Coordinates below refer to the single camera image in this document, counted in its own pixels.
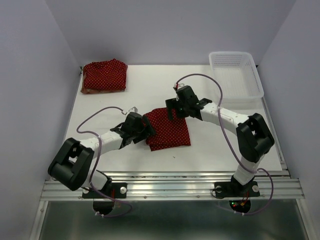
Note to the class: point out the red plaid skirt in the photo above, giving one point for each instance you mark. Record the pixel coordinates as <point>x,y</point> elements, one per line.
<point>88,91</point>

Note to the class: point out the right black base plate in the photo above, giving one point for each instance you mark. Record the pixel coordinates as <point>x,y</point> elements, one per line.
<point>228,189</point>

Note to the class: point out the red polka dot skirt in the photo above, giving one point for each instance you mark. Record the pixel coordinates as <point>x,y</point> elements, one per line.
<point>105,75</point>
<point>168,133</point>

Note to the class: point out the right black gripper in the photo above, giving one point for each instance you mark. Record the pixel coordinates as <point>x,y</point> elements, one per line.
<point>173,103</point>

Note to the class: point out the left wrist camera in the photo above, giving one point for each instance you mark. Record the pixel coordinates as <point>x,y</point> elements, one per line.
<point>131,110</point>

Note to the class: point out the white plastic basket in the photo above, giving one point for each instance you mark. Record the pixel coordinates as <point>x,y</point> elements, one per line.
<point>237,75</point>

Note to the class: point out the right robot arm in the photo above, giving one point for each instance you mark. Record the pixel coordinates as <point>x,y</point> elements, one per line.
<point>254,137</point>

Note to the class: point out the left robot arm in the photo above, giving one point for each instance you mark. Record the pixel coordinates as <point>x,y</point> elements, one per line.
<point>72,165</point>

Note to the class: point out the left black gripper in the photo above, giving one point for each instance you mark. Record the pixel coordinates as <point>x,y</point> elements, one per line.
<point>147,131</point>

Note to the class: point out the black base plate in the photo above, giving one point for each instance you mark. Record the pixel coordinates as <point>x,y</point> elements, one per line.
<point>228,189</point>
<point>114,190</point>

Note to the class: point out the aluminium mounting rail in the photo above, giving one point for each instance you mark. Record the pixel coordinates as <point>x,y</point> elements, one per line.
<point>179,186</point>

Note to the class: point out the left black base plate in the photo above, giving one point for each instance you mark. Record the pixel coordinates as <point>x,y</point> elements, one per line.
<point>114,190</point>

